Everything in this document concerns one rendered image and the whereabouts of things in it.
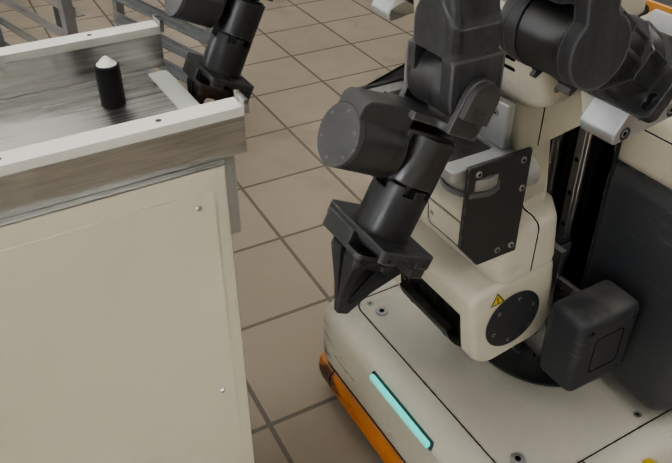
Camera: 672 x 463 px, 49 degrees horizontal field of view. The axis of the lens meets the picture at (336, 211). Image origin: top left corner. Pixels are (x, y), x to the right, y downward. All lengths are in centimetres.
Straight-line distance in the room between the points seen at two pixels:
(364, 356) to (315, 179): 108
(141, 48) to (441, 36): 56
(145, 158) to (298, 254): 128
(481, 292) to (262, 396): 75
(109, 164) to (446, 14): 39
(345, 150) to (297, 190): 172
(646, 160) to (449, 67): 59
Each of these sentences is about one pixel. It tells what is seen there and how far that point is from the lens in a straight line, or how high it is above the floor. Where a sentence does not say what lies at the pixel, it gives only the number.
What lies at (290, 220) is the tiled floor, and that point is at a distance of 220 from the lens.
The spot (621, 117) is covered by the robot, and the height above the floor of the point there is 91.
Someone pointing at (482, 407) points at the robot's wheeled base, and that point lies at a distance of 132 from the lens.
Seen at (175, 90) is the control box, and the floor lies 84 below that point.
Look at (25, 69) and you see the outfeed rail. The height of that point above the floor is 87.
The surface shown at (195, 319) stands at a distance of 96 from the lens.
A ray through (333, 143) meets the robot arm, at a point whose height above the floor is 96.
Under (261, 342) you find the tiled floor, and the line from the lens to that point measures 181.
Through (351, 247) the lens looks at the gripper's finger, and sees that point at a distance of 69.
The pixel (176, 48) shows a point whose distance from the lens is 258.
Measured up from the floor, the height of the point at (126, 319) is 67.
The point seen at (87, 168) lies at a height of 87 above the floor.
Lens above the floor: 127
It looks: 35 degrees down
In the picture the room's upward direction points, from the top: straight up
